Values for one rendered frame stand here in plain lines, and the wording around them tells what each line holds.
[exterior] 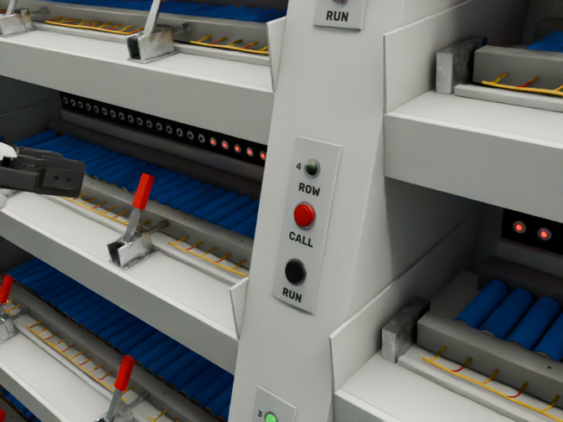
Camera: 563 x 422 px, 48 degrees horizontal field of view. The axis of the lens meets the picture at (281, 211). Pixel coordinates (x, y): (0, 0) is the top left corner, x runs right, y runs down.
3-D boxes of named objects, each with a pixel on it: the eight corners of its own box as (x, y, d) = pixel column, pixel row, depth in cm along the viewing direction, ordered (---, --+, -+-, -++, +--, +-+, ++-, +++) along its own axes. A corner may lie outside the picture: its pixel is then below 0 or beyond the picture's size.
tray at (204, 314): (245, 383, 53) (231, 290, 48) (-55, 203, 90) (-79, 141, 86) (380, 271, 66) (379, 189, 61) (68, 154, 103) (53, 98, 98)
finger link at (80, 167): (0, 187, 50) (74, 196, 55) (20, 198, 48) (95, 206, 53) (8, 148, 49) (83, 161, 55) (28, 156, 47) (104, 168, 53)
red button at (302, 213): (308, 229, 44) (312, 208, 44) (291, 223, 45) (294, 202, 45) (317, 228, 45) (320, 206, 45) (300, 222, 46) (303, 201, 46)
